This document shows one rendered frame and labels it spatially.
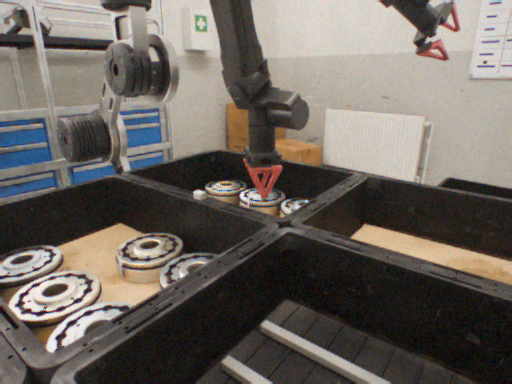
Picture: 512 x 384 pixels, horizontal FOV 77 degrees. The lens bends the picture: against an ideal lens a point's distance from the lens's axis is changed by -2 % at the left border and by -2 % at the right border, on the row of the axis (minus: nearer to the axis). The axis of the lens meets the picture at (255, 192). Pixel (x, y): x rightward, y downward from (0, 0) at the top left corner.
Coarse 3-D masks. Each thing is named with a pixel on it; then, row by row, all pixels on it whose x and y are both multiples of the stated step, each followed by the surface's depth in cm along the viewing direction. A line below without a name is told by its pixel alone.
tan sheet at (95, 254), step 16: (80, 240) 60; (96, 240) 60; (112, 240) 60; (64, 256) 55; (80, 256) 55; (96, 256) 55; (112, 256) 55; (96, 272) 50; (112, 272) 50; (112, 288) 47; (128, 288) 47; (144, 288) 47
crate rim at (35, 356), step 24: (48, 192) 55; (168, 192) 55; (240, 216) 46; (216, 264) 34; (168, 288) 30; (0, 312) 27; (144, 312) 27; (24, 336) 25; (96, 336) 25; (24, 360) 22; (48, 360) 22
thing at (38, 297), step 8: (56, 280) 42; (64, 280) 42; (72, 280) 42; (40, 288) 40; (48, 288) 41; (72, 288) 41; (40, 296) 39; (56, 296) 39; (64, 296) 39; (40, 304) 38; (48, 304) 38
